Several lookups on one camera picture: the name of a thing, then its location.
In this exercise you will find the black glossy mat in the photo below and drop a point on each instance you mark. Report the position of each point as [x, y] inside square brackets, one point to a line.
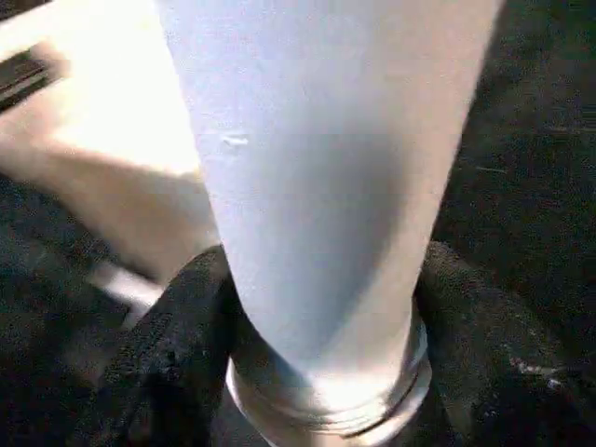
[535, 186]

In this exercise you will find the white plastic table top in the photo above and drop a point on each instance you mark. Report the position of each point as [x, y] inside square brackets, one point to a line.
[116, 116]

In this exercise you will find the white plastic table leg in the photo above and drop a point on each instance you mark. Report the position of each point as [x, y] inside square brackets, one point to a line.
[326, 186]

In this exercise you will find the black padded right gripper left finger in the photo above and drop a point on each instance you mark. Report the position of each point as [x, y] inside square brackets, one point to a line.
[177, 354]

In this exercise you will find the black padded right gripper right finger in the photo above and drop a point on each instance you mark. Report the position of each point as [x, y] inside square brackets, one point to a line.
[503, 372]

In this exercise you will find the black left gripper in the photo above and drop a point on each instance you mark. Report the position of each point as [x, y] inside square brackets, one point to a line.
[18, 77]

